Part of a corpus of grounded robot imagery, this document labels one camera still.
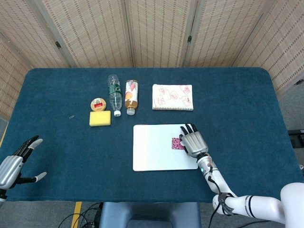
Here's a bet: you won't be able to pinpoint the clear water bottle green label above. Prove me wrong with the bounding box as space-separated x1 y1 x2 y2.
108 74 123 117

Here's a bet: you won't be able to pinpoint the white rectangular board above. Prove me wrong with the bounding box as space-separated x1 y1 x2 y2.
133 123 199 172

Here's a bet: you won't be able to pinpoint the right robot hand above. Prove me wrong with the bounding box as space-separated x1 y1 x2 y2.
179 123 209 158

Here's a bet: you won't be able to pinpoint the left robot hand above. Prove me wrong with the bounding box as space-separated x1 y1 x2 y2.
0 135 48 190

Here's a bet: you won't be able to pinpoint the round tin with red label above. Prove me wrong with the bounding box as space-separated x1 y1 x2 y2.
90 97 107 113

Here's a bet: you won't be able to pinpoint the yellow sponge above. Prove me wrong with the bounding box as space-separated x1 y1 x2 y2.
89 110 112 127

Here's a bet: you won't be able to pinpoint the woven folding screen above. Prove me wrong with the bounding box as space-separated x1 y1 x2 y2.
0 0 304 119

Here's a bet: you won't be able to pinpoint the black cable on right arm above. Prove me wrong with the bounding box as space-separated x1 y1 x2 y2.
204 154 236 228

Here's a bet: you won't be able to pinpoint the pink patterned card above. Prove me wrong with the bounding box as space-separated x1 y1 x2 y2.
171 137 187 150

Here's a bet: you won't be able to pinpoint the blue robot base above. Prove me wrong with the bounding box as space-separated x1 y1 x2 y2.
99 201 202 228

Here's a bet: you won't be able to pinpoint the blue tablecloth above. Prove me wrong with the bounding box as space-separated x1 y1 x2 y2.
0 67 304 204

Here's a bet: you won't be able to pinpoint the black floor cables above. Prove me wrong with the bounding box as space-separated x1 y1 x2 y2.
58 202 105 228

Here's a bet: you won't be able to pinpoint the spiral notebook with red drawings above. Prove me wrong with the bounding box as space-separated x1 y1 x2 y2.
152 84 194 111

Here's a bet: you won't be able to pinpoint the tea bottle with orange label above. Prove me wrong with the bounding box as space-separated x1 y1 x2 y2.
124 79 139 116

